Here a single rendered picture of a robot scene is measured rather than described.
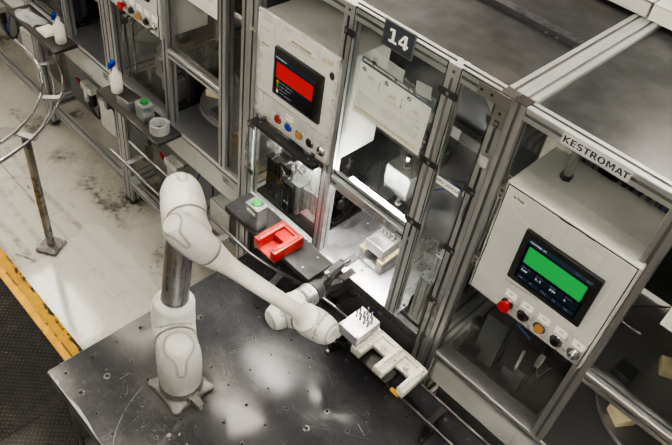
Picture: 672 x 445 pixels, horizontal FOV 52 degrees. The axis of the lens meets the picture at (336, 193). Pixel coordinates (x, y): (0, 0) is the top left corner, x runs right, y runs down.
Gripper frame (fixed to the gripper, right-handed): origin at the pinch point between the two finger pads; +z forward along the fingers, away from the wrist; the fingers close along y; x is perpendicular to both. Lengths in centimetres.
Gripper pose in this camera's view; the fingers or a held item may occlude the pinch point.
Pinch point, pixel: (350, 266)
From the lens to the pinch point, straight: 269.9
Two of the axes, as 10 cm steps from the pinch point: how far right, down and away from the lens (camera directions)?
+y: 1.1, -7.3, -6.8
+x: -6.9, -5.4, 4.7
